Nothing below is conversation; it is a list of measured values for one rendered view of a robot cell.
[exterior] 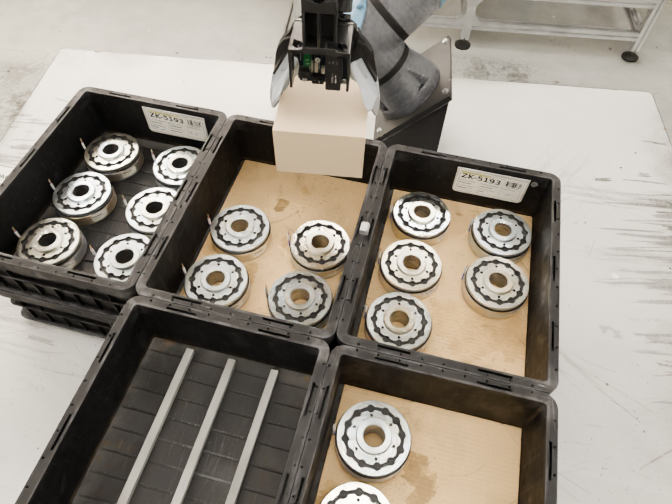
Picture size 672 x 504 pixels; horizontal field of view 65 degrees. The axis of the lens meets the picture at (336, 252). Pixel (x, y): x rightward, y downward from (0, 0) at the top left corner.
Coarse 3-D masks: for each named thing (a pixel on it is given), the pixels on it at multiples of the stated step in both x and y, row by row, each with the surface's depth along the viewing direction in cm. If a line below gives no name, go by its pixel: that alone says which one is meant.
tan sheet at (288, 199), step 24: (264, 168) 104; (240, 192) 100; (264, 192) 100; (288, 192) 101; (312, 192) 101; (336, 192) 101; (360, 192) 101; (288, 216) 97; (312, 216) 97; (336, 216) 97; (264, 264) 91; (288, 264) 91; (264, 288) 88; (336, 288) 89; (264, 312) 86
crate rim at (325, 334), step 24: (240, 120) 97; (264, 120) 97; (216, 144) 93; (384, 144) 94; (192, 192) 89; (360, 216) 85; (168, 240) 81; (360, 240) 82; (144, 288) 76; (216, 312) 74; (240, 312) 74; (336, 312) 75; (312, 336) 73
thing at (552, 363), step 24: (384, 168) 91; (504, 168) 91; (384, 192) 88; (552, 192) 88; (552, 216) 85; (552, 240) 83; (360, 264) 79; (552, 264) 80; (552, 288) 78; (552, 312) 75; (552, 336) 75; (432, 360) 71; (552, 360) 71; (528, 384) 69; (552, 384) 69
